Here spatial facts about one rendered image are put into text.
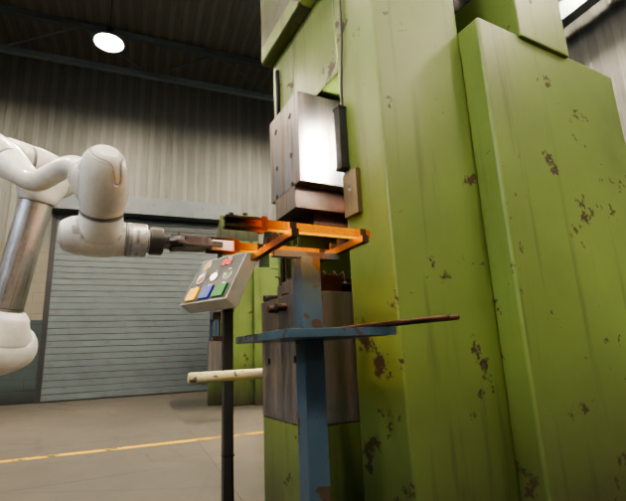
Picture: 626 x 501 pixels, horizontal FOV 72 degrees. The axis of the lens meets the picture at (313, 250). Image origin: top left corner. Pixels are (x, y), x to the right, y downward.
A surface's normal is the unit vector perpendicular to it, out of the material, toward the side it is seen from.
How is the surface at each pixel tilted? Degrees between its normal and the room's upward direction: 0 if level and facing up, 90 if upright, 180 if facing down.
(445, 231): 90
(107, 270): 90
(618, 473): 90
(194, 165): 90
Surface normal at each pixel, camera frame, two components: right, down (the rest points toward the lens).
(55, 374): 0.37, -0.22
